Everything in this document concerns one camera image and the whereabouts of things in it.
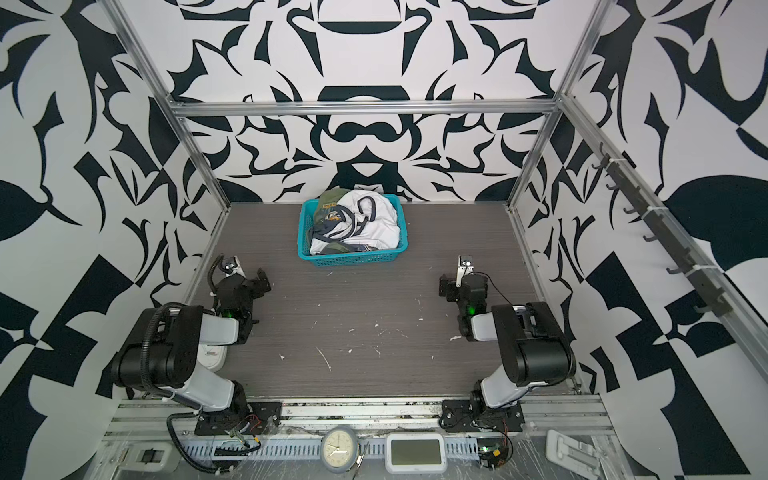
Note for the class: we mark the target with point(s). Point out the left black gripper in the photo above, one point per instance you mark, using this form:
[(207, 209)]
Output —
[(250, 289)]

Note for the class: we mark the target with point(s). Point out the white tank top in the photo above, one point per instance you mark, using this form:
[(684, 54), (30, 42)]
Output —
[(363, 221)]

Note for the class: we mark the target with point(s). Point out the small white square clock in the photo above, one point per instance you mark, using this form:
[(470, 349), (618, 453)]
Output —
[(212, 357)]

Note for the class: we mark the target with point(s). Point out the horizontal aluminium frame bar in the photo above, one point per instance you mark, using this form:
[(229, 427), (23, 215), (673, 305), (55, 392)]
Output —
[(210, 109)]

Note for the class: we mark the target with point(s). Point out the small green circuit board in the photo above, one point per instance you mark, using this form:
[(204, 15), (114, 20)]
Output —
[(493, 453)]

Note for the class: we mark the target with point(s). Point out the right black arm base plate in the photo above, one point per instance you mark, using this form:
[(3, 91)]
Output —
[(462, 416)]

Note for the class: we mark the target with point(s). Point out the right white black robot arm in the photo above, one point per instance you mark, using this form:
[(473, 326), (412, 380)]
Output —
[(533, 349)]

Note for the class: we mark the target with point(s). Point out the green tank top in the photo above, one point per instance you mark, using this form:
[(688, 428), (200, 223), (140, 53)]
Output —
[(327, 201)]

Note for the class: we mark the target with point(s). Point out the teal plastic basket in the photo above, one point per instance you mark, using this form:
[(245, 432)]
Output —
[(305, 218)]

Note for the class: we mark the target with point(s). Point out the round analog clock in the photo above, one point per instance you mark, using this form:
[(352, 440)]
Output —
[(340, 449)]

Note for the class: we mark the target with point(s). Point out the white digital display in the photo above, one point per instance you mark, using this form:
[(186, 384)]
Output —
[(415, 453)]

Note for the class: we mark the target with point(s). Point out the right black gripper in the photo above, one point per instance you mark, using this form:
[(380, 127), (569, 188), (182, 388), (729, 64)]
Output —
[(455, 288)]

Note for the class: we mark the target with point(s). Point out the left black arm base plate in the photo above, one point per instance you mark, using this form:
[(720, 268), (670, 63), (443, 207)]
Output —
[(257, 418)]

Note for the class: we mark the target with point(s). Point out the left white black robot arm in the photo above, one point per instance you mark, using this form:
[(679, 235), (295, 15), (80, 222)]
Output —
[(160, 355)]

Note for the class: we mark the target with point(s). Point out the black wall hook rail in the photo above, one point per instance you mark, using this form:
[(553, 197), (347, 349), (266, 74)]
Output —
[(666, 230)]

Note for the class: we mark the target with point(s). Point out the white plastic stand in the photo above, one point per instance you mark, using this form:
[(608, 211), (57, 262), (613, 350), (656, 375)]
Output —
[(576, 456)]

